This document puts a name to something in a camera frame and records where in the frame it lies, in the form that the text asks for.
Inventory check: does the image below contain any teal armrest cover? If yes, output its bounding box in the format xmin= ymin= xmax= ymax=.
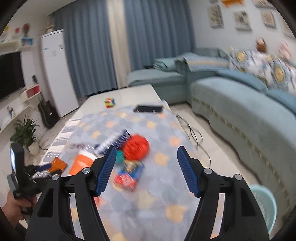
xmin=174 ymin=52 xmax=232 ymax=72

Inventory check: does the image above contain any person's left hand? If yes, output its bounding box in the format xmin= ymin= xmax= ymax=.
xmin=6 ymin=193 xmax=38 ymax=221

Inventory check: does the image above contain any red blue card box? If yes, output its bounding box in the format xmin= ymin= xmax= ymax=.
xmin=113 ymin=160 xmax=145 ymax=192

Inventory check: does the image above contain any blue curtain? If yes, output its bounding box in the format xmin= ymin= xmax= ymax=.
xmin=124 ymin=0 xmax=196 ymax=71
xmin=54 ymin=0 xmax=117 ymax=99

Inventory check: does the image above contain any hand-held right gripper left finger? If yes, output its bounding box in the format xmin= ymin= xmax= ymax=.
xmin=24 ymin=145 xmax=117 ymax=241

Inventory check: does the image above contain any black television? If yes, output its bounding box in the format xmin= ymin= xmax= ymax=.
xmin=0 ymin=51 xmax=25 ymax=100

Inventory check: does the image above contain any green potted plant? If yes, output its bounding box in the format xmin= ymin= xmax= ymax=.
xmin=10 ymin=116 xmax=41 ymax=154

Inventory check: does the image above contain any brown monkey plush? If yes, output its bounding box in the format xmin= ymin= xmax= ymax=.
xmin=255 ymin=38 xmax=267 ymax=52

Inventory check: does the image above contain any cream curtain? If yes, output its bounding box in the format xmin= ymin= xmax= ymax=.
xmin=107 ymin=0 xmax=131 ymax=90

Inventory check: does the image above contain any striped white table runner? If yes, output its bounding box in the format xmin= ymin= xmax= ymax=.
xmin=40 ymin=119 xmax=81 ymax=163

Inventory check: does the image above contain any floral cushion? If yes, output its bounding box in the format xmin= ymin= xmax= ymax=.
xmin=229 ymin=47 xmax=273 ymax=77
xmin=266 ymin=54 xmax=296 ymax=93

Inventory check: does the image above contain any white wall shelf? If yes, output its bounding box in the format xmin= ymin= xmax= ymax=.
xmin=0 ymin=39 xmax=22 ymax=55

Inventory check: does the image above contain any white red shelf box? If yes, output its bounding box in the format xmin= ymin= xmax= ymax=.
xmin=20 ymin=84 xmax=41 ymax=102

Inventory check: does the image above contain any pink pig plush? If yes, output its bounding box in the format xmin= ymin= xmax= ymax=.
xmin=279 ymin=42 xmax=292 ymax=58

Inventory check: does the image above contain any white refrigerator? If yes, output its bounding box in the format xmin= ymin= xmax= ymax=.
xmin=41 ymin=29 xmax=80 ymax=118

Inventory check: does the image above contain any black phone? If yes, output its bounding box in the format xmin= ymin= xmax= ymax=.
xmin=133 ymin=105 xmax=164 ymax=113

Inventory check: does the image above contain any black guitar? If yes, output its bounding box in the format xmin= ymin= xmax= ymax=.
xmin=32 ymin=75 xmax=60 ymax=128

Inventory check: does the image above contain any person's left forearm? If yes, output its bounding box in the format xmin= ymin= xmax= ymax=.
xmin=0 ymin=205 xmax=26 ymax=241

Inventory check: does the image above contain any teal plastic basket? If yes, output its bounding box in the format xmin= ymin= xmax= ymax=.
xmin=250 ymin=184 xmax=277 ymax=239

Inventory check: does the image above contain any white curved shelf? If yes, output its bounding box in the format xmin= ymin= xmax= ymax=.
xmin=0 ymin=104 xmax=34 ymax=133

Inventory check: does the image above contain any small teal object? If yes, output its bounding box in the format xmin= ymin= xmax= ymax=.
xmin=115 ymin=150 xmax=125 ymax=165

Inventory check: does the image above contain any colourful puzzle cube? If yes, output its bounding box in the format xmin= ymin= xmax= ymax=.
xmin=104 ymin=97 xmax=116 ymax=109

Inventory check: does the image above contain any blue white toothpaste box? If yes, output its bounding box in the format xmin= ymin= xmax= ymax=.
xmin=97 ymin=129 xmax=132 ymax=154

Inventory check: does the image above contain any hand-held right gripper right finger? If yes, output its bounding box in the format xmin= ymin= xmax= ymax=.
xmin=177 ymin=145 xmax=270 ymax=241

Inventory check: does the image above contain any orange paper cup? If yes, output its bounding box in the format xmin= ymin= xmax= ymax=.
xmin=68 ymin=149 xmax=99 ymax=176

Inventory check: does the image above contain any teal sofa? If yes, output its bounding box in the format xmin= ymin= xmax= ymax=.
xmin=127 ymin=47 xmax=296 ymax=223

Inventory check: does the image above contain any frameless canvas print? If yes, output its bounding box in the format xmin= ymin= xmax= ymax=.
xmin=233 ymin=11 xmax=252 ymax=30

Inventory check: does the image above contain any blue patterned tablecloth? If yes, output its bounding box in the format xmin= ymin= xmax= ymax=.
xmin=40 ymin=100 xmax=210 ymax=241

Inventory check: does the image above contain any orange mesh ball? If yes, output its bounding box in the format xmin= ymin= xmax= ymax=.
xmin=122 ymin=134 xmax=150 ymax=161

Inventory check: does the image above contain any orange snack wrapper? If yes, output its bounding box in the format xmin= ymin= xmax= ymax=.
xmin=50 ymin=158 xmax=68 ymax=174

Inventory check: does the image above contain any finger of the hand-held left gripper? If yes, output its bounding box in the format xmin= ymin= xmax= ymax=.
xmin=24 ymin=163 xmax=53 ymax=174

